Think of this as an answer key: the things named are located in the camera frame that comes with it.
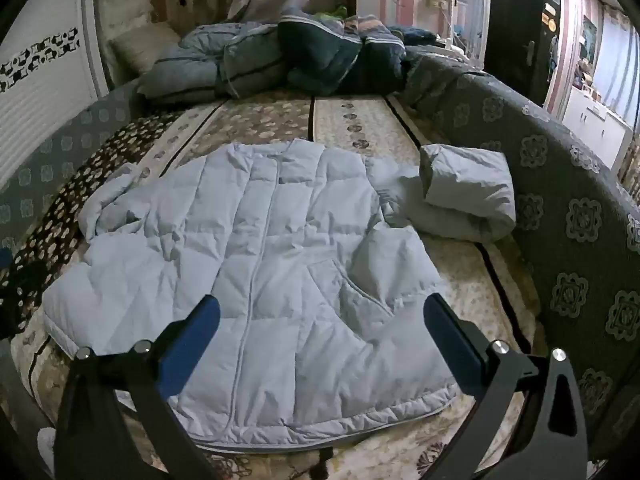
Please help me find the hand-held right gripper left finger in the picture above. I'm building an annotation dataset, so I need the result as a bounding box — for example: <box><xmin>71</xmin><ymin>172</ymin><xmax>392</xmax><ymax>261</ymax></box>
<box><xmin>54</xmin><ymin>294</ymin><xmax>222</xmax><ymax>480</ymax></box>

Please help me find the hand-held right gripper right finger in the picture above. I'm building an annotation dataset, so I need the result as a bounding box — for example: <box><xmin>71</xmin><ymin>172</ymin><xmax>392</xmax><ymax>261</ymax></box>
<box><xmin>423</xmin><ymin>293</ymin><xmax>588</xmax><ymax>480</ymax></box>

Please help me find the light blue puffer jacket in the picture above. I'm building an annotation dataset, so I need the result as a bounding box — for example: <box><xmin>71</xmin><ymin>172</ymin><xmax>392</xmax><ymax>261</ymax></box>
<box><xmin>42</xmin><ymin>139</ymin><xmax>517</xmax><ymax>453</ymax></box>

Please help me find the grey floral bedspread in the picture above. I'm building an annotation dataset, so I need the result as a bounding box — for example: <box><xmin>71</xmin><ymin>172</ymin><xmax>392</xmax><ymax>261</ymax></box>
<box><xmin>0</xmin><ymin>45</ymin><xmax>640</xmax><ymax>461</ymax></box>

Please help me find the floral patterned bed blanket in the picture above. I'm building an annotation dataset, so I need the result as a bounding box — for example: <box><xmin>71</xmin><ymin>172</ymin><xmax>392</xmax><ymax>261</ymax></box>
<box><xmin>0</xmin><ymin>92</ymin><xmax>546</xmax><ymax>480</ymax></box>

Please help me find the white cabinet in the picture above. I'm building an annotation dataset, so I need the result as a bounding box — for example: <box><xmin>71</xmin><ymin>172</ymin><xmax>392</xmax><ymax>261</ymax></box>
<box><xmin>559</xmin><ymin>84</ymin><xmax>636</xmax><ymax>173</ymax></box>

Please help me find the blue-grey folded quilt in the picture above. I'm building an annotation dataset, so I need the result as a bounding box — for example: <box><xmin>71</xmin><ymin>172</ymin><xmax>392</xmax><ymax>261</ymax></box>
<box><xmin>137</xmin><ymin>22</ymin><xmax>288</xmax><ymax>106</ymax></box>

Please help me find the cream pillow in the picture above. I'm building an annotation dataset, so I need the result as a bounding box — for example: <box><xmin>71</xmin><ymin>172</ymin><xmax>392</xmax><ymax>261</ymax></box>
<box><xmin>109</xmin><ymin>22</ymin><xmax>182</xmax><ymax>77</ymax></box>

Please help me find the white patterned headboard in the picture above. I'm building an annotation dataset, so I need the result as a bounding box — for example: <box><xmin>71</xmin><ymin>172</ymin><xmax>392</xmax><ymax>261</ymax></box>
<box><xmin>0</xmin><ymin>0</ymin><xmax>115</xmax><ymax>193</ymax></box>

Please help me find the dark green folded quilt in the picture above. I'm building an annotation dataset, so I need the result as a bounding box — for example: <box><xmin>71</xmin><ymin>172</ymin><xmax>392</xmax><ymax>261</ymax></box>
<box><xmin>277</xmin><ymin>7</ymin><xmax>408</xmax><ymax>96</ymax></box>

